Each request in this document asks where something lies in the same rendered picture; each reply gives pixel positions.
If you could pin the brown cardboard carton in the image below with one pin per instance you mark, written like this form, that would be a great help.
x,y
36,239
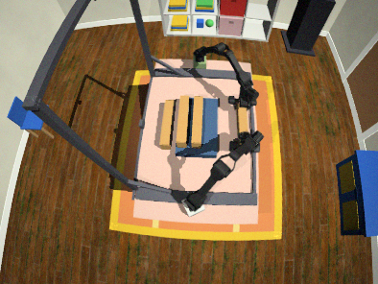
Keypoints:
x,y
167,125
182,123
197,122
242,122

